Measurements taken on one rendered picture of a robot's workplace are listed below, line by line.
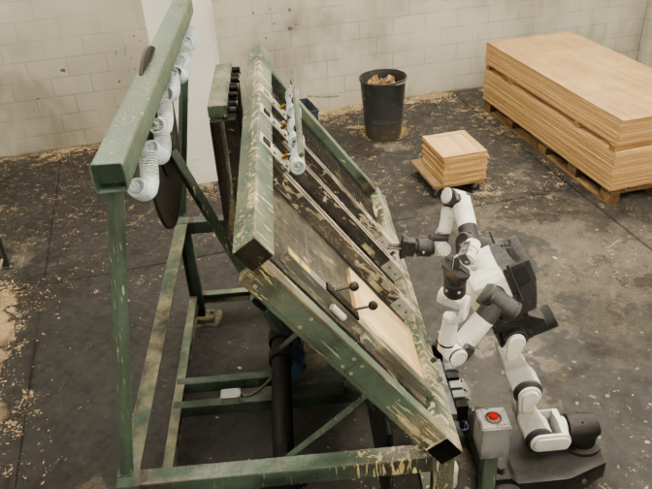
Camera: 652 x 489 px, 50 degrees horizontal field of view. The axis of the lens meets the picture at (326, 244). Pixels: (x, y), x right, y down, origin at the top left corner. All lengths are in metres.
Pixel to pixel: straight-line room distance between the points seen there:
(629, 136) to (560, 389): 2.57
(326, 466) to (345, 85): 6.05
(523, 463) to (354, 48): 5.62
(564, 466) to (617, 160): 3.18
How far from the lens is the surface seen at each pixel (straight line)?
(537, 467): 3.86
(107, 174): 2.25
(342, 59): 8.31
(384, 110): 7.41
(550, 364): 4.69
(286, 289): 2.34
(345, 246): 3.20
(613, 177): 6.41
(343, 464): 2.97
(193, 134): 6.75
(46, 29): 7.91
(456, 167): 6.33
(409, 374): 2.98
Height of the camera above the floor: 3.05
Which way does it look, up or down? 32 degrees down
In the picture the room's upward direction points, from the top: 4 degrees counter-clockwise
